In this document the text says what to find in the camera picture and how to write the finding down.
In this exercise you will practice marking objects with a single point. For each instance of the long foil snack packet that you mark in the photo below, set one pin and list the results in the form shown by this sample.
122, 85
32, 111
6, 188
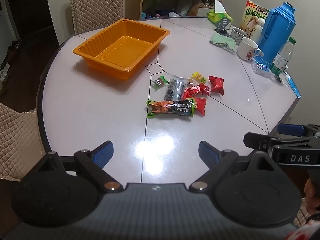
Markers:
170, 107

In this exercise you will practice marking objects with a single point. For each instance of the clear water bottle green label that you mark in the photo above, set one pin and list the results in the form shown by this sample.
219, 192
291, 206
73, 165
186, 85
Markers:
281, 60

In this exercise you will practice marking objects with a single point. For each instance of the crushed clear plastic bottle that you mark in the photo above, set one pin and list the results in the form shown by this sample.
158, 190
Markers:
260, 67

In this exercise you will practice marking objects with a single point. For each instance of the white mug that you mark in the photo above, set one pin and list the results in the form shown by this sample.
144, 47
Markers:
247, 48

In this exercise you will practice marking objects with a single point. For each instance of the green cloth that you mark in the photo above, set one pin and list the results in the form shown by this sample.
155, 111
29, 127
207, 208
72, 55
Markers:
223, 42

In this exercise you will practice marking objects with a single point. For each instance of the black grey snack packet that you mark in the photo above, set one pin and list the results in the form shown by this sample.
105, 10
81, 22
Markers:
175, 90

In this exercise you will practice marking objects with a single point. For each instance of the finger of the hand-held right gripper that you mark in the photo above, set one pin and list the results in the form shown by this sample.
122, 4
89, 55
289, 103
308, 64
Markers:
290, 129
255, 140

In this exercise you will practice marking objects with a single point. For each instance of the person's right hand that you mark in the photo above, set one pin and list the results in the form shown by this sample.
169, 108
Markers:
311, 197

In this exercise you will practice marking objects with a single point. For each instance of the green candy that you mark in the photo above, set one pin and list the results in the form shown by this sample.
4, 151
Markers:
160, 81

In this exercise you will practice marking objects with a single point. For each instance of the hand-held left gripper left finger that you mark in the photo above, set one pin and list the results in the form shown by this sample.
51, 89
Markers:
103, 152

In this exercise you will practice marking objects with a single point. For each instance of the orange plastic tray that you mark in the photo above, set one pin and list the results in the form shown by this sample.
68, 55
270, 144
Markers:
125, 47

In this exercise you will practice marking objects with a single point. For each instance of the grey patterned mug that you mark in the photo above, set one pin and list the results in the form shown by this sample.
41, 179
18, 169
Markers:
236, 33

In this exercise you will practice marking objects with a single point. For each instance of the row of shoes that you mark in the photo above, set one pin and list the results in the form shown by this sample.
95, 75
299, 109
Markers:
5, 67

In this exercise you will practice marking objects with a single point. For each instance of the yellow candy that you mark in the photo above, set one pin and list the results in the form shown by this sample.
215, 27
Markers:
198, 77

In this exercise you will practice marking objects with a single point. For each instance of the chair with quilted beige cover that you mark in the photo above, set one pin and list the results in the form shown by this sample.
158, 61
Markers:
15, 140
96, 5

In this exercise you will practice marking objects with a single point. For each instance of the grey phone stand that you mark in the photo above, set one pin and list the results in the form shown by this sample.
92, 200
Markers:
223, 28

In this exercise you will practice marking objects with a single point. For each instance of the yellow green carton box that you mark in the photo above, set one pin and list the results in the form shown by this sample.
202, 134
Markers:
253, 17

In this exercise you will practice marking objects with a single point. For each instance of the wooden shelf unit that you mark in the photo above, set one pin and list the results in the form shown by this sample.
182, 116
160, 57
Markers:
175, 2

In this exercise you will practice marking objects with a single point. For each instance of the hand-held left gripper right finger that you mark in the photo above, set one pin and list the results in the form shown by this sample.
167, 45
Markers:
208, 153

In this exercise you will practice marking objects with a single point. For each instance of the dark wooden door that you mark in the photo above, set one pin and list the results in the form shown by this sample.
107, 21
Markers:
30, 5

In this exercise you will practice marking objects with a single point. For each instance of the blue thermos jug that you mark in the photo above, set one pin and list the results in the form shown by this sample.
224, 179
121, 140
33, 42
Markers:
277, 30

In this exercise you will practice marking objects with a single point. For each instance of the green tissue pack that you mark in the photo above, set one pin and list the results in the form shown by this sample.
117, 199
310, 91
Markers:
220, 16

